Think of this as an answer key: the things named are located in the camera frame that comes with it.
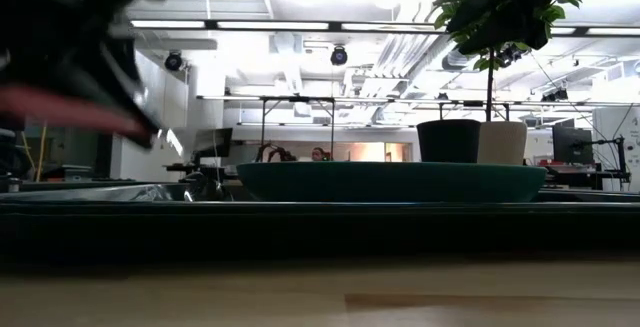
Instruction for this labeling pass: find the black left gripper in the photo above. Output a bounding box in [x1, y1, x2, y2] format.
[0, 0, 191, 150]

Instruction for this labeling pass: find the fork with pink handle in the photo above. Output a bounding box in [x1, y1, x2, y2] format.
[0, 84, 154, 138]

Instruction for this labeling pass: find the black cup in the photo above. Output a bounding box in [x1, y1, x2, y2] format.
[415, 118, 483, 164]

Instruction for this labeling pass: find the teal plastic plate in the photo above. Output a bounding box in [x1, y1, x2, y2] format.
[236, 160, 548, 204]

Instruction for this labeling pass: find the dark green plastic tray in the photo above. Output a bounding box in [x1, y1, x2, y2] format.
[0, 180, 640, 263]

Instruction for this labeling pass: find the green leafy plant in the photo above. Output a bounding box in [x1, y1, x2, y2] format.
[430, 0, 585, 123]

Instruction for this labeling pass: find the ceiling light strip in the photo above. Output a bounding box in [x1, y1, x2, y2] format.
[217, 20, 330, 31]
[130, 19, 206, 30]
[341, 22, 441, 32]

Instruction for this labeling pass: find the white plant pot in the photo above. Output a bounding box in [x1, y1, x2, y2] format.
[477, 120, 529, 166]

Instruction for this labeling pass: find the black computer monitor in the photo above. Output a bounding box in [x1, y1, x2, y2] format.
[551, 125, 594, 165]
[192, 127, 234, 159]

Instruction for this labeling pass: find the white cabinet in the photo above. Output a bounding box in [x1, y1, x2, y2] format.
[592, 106, 640, 193]

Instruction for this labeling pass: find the black ceiling camera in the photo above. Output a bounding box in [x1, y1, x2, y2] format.
[329, 45, 349, 67]
[163, 51, 184, 73]

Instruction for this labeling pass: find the black distant table frame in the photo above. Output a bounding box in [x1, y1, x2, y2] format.
[258, 95, 337, 163]

